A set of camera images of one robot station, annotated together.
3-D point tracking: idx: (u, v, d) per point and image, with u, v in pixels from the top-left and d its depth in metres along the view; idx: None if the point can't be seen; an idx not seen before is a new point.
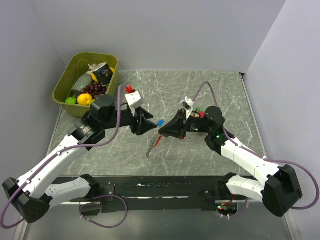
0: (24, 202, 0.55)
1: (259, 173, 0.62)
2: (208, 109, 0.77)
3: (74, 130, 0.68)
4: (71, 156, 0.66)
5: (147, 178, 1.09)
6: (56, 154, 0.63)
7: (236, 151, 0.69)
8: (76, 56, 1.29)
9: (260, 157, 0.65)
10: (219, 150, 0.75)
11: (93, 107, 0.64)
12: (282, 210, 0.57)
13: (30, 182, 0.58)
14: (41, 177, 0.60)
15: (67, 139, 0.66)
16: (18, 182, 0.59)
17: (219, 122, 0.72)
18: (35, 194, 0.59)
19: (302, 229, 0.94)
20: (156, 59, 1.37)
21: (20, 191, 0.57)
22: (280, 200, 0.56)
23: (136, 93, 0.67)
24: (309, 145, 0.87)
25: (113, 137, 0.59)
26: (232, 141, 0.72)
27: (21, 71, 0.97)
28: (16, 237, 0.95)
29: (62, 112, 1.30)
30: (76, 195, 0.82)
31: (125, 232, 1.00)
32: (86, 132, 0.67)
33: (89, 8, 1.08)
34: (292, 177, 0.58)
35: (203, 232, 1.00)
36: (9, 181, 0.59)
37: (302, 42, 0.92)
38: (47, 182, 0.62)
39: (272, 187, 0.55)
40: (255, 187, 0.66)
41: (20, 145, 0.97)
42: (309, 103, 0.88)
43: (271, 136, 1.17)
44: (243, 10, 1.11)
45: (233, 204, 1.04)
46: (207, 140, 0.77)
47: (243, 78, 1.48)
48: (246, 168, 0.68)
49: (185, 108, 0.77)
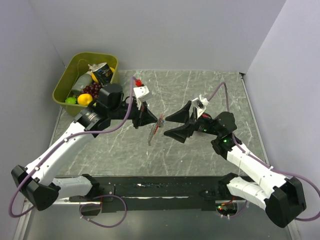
0: (34, 188, 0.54)
1: (265, 184, 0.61)
2: (221, 114, 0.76)
3: (80, 117, 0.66)
4: (78, 143, 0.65)
5: (147, 178, 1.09)
6: (63, 140, 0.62)
7: (243, 159, 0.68)
8: (76, 56, 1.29)
9: (266, 167, 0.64)
10: (225, 154, 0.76)
11: (102, 93, 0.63)
12: (284, 221, 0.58)
13: (38, 169, 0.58)
14: (49, 163, 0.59)
15: (72, 126, 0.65)
16: (27, 169, 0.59)
17: (230, 129, 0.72)
18: (44, 181, 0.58)
19: (302, 229, 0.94)
20: (156, 59, 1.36)
21: (29, 178, 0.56)
22: (284, 213, 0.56)
23: (145, 87, 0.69)
24: (309, 144, 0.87)
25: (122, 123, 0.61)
26: (239, 148, 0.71)
27: (20, 70, 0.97)
28: (16, 237, 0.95)
29: (62, 112, 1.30)
30: (78, 192, 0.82)
31: (125, 232, 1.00)
32: (92, 119, 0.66)
33: (89, 8, 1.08)
34: (298, 190, 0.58)
35: (203, 233, 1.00)
36: (17, 169, 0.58)
37: (302, 42, 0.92)
38: (56, 169, 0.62)
39: (278, 200, 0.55)
40: (258, 193, 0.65)
41: (20, 145, 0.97)
42: (309, 102, 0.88)
43: (271, 136, 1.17)
44: (242, 10, 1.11)
45: (233, 204, 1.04)
46: (214, 143, 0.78)
47: (243, 78, 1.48)
48: (250, 175, 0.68)
49: (199, 107, 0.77)
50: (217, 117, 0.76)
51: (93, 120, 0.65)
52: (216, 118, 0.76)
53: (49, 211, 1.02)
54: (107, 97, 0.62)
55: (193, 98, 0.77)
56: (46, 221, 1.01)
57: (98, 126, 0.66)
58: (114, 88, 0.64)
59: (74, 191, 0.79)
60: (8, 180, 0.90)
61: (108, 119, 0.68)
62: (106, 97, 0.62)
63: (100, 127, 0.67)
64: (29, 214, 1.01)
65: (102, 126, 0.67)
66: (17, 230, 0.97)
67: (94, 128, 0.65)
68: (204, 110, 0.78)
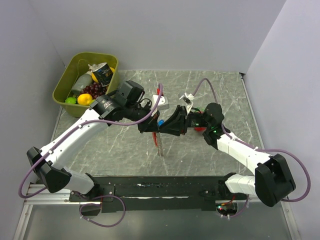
0: (46, 171, 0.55)
1: (251, 162, 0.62)
2: (209, 105, 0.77)
3: (95, 105, 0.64)
4: (92, 130, 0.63)
5: (147, 178, 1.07)
6: (77, 126, 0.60)
7: (231, 144, 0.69)
8: (76, 56, 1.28)
9: (252, 147, 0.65)
10: (215, 144, 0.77)
11: (126, 86, 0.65)
12: (273, 200, 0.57)
13: (52, 152, 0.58)
14: (62, 148, 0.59)
15: (88, 112, 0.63)
16: (41, 151, 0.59)
17: (219, 119, 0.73)
18: (56, 165, 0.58)
19: (303, 229, 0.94)
20: (156, 59, 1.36)
21: (42, 160, 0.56)
22: (270, 188, 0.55)
23: (165, 97, 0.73)
24: (309, 144, 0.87)
25: (144, 118, 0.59)
26: (227, 135, 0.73)
27: (20, 70, 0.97)
28: (16, 237, 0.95)
29: (62, 112, 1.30)
30: (81, 189, 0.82)
31: (125, 232, 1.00)
32: (107, 107, 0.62)
33: (89, 8, 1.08)
34: (282, 166, 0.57)
35: (203, 233, 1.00)
36: (32, 150, 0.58)
37: (303, 42, 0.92)
38: (68, 154, 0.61)
39: (261, 174, 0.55)
40: (250, 181, 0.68)
41: (20, 145, 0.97)
42: (309, 103, 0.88)
43: (270, 136, 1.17)
44: (242, 11, 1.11)
45: (233, 204, 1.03)
46: (204, 134, 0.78)
47: (243, 78, 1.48)
48: (239, 160, 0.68)
49: (186, 103, 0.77)
50: (206, 109, 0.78)
51: (110, 108, 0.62)
52: (204, 110, 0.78)
53: (49, 211, 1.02)
54: (130, 90, 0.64)
55: (179, 95, 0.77)
56: (46, 221, 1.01)
57: (113, 114, 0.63)
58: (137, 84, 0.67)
59: (78, 186, 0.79)
60: (9, 180, 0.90)
61: (123, 112, 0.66)
62: (129, 89, 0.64)
63: (113, 117, 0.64)
64: (29, 214, 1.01)
65: (116, 116, 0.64)
66: (17, 230, 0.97)
67: (109, 117, 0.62)
68: (191, 105, 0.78)
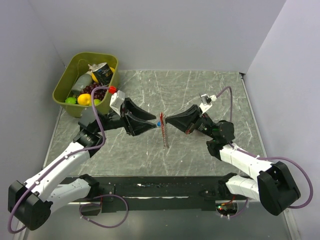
0: (34, 202, 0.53)
1: (253, 170, 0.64)
2: (221, 124, 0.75)
3: (78, 138, 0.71)
4: (77, 161, 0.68)
5: (147, 178, 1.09)
6: (63, 157, 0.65)
7: (233, 154, 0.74)
8: (76, 57, 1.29)
9: (253, 156, 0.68)
10: (218, 155, 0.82)
11: (82, 123, 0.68)
12: (278, 208, 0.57)
13: (38, 183, 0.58)
14: (49, 178, 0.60)
15: (72, 145, 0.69)
16: (25, 184, 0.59)
17: (229, 139, 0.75)
18: (42, 196, 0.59)
19: (302, 229, 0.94)
20: (156, 59, 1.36)
21: (29, 192, 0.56)
22: (274, 196, 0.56)
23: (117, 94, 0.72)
24: (309, 144, 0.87)
25: (105, 137, 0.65)
26: (229, 145, 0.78)
27: (20, 70, 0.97)
28: (16, 237, 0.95)
29: (62, 112, 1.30)
30: (77, 196, 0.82)
31: (125, 232, 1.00)
32: (89, 141, 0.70)
33: (89, 8, 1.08)
34: (284, 173, 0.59)
35: (203, 233, 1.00)
36: (16, 184, 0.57)
37: (303, 41, 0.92)
38: (53, 186, 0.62)
39: (264, 181, 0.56)
40: (253, 186, 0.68)
41: (20, 144, 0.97)
42: (309, 102, 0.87)
43: (271, 136, 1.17)
44: (242, 10, 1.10)
45: (233, 204, 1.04)
46: (209, 146, 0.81)
47: (243, 78, 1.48)
48: (242, 169, 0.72)
49: (206, 102, 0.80)
50: (219, 125, 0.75)
51: (91, 142, 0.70)
52: (217, 127, 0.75)
53: None
54: (86, 127, 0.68)
55: (202, 94, 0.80)
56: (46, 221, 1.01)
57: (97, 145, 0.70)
58: (89, 118, 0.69)
59: (71, 198, 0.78)
60: (9, 180, 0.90)
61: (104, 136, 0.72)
62: (85, 127, 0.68)
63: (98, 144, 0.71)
64: None
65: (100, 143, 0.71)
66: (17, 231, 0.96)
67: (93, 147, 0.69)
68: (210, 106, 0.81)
